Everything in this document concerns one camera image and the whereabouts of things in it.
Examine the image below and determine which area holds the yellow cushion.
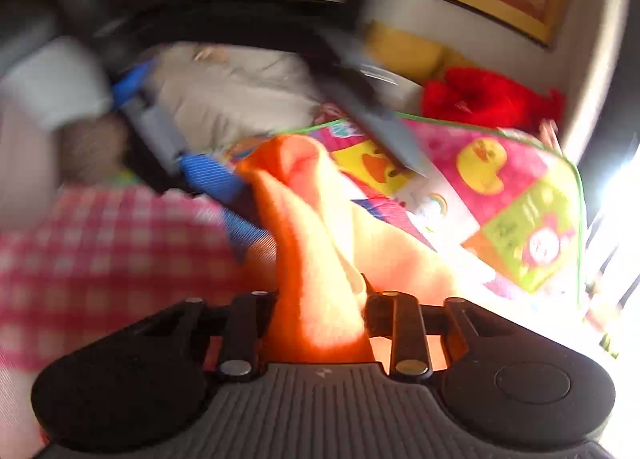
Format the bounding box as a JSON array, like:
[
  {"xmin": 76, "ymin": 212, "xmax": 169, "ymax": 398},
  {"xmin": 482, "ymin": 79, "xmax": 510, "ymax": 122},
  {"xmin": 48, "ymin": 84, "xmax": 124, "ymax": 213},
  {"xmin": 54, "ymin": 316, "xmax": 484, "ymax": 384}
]
[{"xmin": 362, "ymin": 22, "xmax": 482, "ymax": 86}]

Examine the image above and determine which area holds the small brown plush toy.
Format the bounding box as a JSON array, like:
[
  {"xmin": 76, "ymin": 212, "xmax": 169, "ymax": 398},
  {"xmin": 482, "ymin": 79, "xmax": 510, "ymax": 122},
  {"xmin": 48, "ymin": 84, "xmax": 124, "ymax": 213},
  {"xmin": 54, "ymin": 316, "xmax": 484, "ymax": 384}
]
[{"xmin": 192, "ymin": 46, "xmax": 229, "ymax": 63}]

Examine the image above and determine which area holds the person's left forearm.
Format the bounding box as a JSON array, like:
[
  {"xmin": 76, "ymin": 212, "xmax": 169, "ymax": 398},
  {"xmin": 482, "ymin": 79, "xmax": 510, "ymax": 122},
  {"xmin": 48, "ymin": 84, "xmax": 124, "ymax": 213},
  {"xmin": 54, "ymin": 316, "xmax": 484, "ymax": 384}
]
[{"xmin": 0, "ymin": 36, "xmax": 131, "ymax": 175}]

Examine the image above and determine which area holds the pink garment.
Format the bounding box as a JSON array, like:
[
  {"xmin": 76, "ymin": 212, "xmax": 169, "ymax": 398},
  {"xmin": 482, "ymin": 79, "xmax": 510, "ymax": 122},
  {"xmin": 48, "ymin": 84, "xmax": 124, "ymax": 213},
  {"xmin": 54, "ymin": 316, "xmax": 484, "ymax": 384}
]
[{"xmin": 539, "ymin": 119, "xmax": 562, "ymax": 146}]

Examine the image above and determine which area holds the red plush cloth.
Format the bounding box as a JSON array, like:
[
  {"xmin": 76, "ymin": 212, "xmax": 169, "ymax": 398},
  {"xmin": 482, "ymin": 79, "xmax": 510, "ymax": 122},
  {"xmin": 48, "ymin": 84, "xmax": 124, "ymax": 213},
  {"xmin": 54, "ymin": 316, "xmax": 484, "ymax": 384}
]
[{"xmin": 422, "ymin": 66, "xmax": 567, "ymax": 131}]

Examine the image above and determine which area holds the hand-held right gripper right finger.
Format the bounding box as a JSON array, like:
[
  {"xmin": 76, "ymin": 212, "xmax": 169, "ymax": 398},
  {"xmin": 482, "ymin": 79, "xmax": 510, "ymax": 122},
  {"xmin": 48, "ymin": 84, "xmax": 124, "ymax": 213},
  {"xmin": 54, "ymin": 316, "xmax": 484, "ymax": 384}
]
[{"xmin": 365, "ymin": 291, "xmax": 501, "ymax": 382}]

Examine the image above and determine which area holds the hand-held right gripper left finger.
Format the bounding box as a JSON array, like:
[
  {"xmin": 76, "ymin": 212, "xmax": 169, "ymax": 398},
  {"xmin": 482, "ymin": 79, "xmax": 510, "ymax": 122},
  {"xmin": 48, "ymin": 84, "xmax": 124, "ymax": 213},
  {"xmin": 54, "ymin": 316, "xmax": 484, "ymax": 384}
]
[{"xmin": 140, "ymin": 290, "xmax": 276, "ymax": 384}]

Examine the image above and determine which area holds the orange pumpkin costume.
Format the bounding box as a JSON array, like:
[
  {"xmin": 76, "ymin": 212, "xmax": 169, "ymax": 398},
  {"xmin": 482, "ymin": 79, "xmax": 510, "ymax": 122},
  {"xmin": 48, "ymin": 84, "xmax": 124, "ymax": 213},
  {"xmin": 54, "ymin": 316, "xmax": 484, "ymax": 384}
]
[{"xmin": 235, "ymin": 134, "xmax": 481, "ymax": 365}]

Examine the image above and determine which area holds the grey covered sofa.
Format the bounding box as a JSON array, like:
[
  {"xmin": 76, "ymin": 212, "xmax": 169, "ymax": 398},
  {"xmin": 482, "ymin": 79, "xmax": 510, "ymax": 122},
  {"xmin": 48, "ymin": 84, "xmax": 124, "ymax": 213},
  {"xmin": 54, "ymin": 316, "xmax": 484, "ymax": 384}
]
[{"xmin": 155, "ymin": 42, "xmax": 332, "ymax": 160}]

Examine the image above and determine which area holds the colourful cartoon play mat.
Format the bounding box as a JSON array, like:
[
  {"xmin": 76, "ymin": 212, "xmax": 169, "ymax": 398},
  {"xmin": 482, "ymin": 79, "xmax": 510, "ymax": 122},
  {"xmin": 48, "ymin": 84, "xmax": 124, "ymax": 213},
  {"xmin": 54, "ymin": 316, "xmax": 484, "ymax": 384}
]
[{"xmin": 0, "ymin": 116, "xmax": 591, "ymax": 390}]

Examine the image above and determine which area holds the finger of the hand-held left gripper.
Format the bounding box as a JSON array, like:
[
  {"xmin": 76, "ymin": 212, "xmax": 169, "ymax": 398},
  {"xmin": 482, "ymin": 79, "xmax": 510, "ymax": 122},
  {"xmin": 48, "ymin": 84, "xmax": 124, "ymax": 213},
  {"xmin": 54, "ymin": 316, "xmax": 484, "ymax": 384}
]
[
  {"xmin": 310, "ymin": 29, "xmax": 434, "ymax": 178},
  {"xmin": 111, "ymin": 62, "xmax": 277, "ymax": 261}
]

